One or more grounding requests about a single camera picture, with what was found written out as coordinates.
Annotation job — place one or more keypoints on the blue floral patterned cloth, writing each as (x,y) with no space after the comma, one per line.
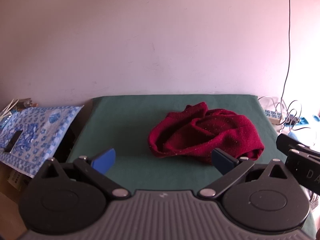
(50,130)

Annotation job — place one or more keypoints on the green table cover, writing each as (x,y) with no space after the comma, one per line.
(125,120)

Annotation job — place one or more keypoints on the white power strip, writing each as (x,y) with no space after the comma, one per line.
(273,115)

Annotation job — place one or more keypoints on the dark grey patterned cloth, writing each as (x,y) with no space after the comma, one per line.
(313,197)

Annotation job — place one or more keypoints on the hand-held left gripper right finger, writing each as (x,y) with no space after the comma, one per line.
(221,161)

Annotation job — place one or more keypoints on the cardboard box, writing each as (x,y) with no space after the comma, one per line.
(18,181)

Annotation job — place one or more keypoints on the teal round object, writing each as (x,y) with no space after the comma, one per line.
(317,118)

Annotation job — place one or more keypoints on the bundle of thin white sticks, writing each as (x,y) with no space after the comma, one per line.
(8,108)

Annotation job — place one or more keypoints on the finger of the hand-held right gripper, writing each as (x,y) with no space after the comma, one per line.
(283,141)
(300,153)

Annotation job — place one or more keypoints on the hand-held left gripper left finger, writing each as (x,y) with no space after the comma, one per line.
(105,160)

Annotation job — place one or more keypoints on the red knit sweater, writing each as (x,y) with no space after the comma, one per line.
(205,135)

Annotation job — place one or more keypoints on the small black rectangular object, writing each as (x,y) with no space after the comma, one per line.
(13,142)

